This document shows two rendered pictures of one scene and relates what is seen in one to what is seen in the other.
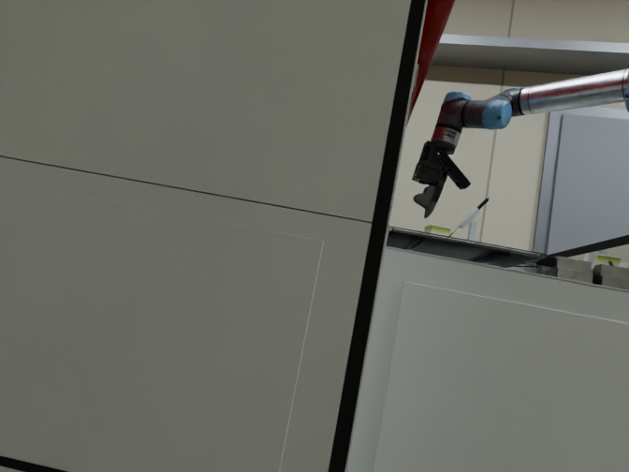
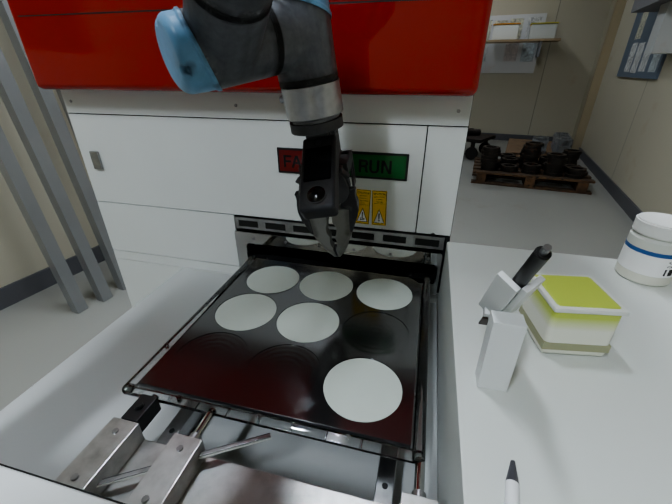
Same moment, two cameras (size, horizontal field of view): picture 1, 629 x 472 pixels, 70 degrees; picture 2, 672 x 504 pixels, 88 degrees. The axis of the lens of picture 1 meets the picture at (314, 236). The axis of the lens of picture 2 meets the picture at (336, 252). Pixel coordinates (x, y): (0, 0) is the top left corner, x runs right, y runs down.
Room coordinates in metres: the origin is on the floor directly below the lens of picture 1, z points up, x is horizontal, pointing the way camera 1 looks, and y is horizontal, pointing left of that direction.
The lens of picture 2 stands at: (1.34, -0.80, 1.26)
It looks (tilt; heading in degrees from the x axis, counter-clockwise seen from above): 28 degrees down; 100
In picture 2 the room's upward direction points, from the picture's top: straight up
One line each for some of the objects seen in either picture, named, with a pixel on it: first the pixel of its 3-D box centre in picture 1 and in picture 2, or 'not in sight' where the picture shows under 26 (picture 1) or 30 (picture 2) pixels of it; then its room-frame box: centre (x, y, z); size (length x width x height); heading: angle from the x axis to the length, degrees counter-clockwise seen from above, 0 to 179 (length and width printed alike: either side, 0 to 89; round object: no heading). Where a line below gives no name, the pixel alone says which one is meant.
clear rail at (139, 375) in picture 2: (465, 243); (206, 306); (1.04, -0.35, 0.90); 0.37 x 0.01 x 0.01; 85
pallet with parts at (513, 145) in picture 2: not in sight; (537, 144); (3.50, 5.30, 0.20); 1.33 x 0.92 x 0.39; 77
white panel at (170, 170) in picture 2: (379, 174); (252, 195); (1.05, -0.13, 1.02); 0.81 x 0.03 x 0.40; 175
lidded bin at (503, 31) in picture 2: not in sight; (505, 32); (2.98, 6.50, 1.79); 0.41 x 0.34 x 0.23; 167
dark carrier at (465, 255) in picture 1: (446, 251); (308, 322); (1.22, -0.37, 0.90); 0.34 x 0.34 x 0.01; 85
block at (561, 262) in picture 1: (571, 265); (100, 460); (1.06, -0.62, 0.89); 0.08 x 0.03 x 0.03; 85
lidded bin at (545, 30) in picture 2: not in sight; (542, 31); (3.52, 6.37, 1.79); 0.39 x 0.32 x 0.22; 167
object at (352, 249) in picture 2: not in sight; (332, 260); (1.22, -0.16, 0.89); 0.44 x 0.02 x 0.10; 175
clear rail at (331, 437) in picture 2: (513, 263); (259, 419); (1.21, -0.55, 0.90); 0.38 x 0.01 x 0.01; 175
